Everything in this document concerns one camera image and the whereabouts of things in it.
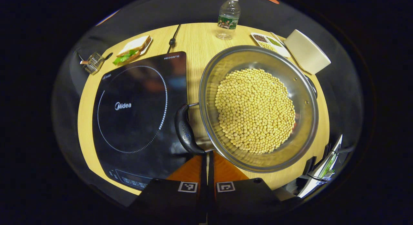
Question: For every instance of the shiny metal frame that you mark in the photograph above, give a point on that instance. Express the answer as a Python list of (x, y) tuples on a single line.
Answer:
[(322, 173)]

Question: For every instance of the pile of green mung beans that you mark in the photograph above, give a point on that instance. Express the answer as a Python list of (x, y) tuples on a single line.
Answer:
[(275, 42)]

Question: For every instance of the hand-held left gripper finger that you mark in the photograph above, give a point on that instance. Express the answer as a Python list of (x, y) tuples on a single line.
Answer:
[(210, 176), (204, 173)]

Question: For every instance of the clear plastic water bottle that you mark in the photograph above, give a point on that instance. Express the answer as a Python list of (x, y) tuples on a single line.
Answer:
[(227, 21)]

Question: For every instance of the sandwich with lettuce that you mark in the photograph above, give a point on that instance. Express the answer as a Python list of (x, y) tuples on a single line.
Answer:
[(132, 49)]

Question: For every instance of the large pile of soybeans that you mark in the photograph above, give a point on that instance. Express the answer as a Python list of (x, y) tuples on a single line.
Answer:
[(255, 110)]

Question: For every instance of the small black utensil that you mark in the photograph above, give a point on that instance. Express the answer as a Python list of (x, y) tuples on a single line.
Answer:
[(108, 56)]

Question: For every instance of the small pile of soybeans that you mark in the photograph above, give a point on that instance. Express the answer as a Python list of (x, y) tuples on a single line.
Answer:
[(267, 46)]

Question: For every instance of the white divided plate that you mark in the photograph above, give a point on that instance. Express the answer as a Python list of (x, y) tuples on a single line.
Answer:
[(284, 50)]

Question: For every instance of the white toaster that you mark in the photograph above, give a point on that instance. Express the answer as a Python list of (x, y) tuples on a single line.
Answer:
[(306, 52)]

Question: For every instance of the black induction cooktop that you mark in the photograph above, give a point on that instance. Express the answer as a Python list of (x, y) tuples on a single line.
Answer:
[(138, 128)]

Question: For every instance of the pile of dark red beans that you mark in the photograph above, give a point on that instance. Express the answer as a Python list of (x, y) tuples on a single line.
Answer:
[(260, 38)]

